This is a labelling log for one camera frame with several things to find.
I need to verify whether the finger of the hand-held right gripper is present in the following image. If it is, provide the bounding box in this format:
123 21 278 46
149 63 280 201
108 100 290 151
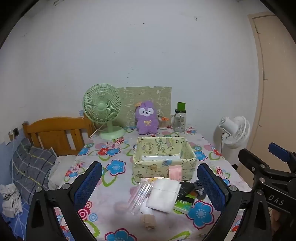
238 148 296 184
268 143 296 173

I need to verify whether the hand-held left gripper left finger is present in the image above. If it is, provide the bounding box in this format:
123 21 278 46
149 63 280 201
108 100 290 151
26 161 103 241

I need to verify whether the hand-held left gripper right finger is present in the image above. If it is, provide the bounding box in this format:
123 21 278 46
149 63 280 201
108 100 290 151
196 163 273 241

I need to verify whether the black pouch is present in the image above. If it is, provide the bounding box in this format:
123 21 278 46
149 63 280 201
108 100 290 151
179 182 196 197

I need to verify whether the green tissue pack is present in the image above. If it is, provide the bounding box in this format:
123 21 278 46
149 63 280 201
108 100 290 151
173 194 197 213

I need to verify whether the green printed fabric storage box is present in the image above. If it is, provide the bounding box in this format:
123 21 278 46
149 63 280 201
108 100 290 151
131 136 197 181

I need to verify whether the small grey toy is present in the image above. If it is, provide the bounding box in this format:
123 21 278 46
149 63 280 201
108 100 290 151
193 180 206 198

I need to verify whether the floral tablecloth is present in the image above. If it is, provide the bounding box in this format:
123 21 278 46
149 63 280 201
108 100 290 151
53 126 252 241

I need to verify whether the white standing fan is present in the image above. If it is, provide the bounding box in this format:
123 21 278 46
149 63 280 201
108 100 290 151
213 116 251 160

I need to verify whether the white bedding cloth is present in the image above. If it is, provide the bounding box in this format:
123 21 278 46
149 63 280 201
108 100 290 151
48 155 78 189

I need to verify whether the pink packet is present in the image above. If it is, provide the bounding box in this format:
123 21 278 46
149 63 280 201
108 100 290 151
168 165 183 181

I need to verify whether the white folded cloth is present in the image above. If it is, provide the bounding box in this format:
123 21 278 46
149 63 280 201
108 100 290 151
146 179 181 212

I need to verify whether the clear plastic bag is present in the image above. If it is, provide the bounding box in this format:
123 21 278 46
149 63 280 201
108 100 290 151
129 178 155 215

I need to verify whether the silvery plastic packet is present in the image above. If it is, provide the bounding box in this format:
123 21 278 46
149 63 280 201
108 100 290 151
141 155 182 161

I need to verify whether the beige door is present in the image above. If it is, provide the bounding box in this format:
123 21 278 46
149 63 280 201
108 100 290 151
247 13 296 176

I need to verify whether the grey plaid pillow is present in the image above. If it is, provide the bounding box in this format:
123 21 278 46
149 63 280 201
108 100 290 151
10 138 57 204

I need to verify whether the wooden bed headboard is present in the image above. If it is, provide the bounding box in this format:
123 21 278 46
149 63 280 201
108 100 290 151
22 116 95 156

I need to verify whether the clear water bottle green lid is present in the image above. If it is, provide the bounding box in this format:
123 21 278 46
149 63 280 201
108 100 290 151
171 102 187 133

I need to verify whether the green desk fan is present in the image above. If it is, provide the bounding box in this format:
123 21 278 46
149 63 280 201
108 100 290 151
83 84 126 140

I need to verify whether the crumpled white cloth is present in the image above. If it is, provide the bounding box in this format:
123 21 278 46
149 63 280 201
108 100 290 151
0 183 23 218

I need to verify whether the purple plush toy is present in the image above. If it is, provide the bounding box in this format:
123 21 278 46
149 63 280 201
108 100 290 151
135 101 159 135

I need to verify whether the blue bed sheet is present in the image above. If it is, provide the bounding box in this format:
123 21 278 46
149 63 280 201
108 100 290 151
0 204 29 241

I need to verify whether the green patterned board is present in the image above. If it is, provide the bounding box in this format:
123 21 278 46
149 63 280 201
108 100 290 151
116 86 172 130

